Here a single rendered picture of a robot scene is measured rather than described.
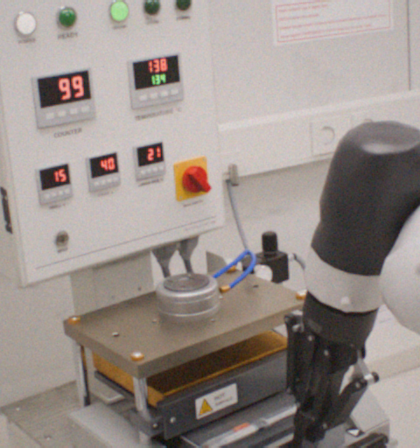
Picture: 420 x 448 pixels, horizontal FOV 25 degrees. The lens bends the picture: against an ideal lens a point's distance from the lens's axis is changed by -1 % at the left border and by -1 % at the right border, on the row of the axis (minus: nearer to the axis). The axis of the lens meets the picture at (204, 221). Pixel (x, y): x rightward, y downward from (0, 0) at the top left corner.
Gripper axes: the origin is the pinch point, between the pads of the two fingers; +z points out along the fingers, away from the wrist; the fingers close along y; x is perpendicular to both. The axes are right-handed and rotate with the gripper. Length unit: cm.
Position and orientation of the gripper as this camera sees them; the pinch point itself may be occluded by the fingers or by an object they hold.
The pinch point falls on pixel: (307, 433)
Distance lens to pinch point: 107.7
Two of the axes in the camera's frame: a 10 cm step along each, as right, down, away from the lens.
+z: -1.2, 8.3, 5.5
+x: 8.1, -2.3, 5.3
